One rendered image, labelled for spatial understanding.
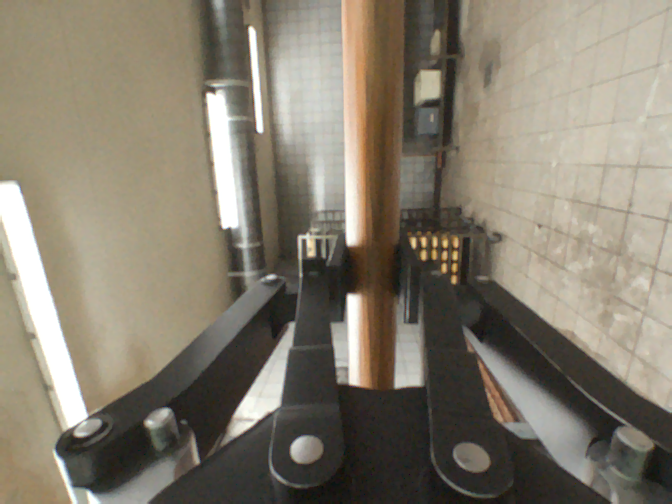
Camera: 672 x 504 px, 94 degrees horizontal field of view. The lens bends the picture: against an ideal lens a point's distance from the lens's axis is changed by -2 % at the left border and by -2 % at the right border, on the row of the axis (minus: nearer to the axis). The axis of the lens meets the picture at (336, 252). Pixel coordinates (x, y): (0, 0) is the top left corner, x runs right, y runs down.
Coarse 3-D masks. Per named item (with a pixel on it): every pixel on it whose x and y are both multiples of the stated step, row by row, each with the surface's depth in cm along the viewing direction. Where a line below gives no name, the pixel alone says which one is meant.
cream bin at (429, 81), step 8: (424, 72) 395; (432, 72) 395; (440, 72) 395; (416, 80) 440; (424, 80) 397; (432, 80) 397; (416, 88) 443; (424, 88) 400; (432, 88) 399; (416, 96) 446; (424, 96) 401; (432, 96) 402; (416, 104) 432; (424, 104) 439
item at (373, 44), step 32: (352, 0) 14; (384, 0) 14; (352, 32) 15; (384, 32) 14; (352, 64) 15; (384, 64) 15; (352, 96) 16; (384, 96) 15; (352, 128) 16; (384, 128) 16; (352, 160) 16; (384, 160) 16; (352, 192) 17; (384, 192) 16; (352, 224) 17; (384, 224) 17; (352, 256) 18; (384, 256) 17; (352, 288) 19; (384, 288) 18; (352, 320) 19; (384, 320) 19; (352, 352) 20; (384, 352) 19; (384, 384) 20
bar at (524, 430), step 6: (666, 408) 122; (510, 426) 123; (516, 426) 123; (522, 426) 123; (528, 426) 123; (516, 432) 122; (522, 432) 121; (528, 432) 121; (534, 432) 121; (522, 438) 122; (528, 438) 122; (534, 438) 122
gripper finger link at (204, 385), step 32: (256, 288) 14; (224, 320) 11; (256, 320) 11; (192, 352) 9; (224, 352) 9; (256, 352) 12; (160, 384) 8; (192, 384) 8; (224, 384) 9; (96, 416) 7; (128, 416) 7; (192, 416) 8; (224, 416) 9; (64, 448) 6; (96, 448) 6; (128, 448) 7; (96, 480) 6
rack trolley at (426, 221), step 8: (424, 208) 395; (432, 208) 393; (440, 208) 392; (448, 208) 391; (456, 208) 390; (400, 216) 399; (408, 216) 397; (416, 216) 397; (424, 216) 395; (432, 216) 396; (440, 216) 395; (448, 216) 394; (456, 216) 359; (312, 224) 365; (400, 224) 402; (408, 224) 401; (416, 224) 401; (424, 224) 399; (432, 224) 398; (440, 224) 356; (448, 224) 355; (464, 224) 349; (472, 224) 349; (312, 232) 368; (408, 232) 404; (416, 232) 404; (424, 232) 400
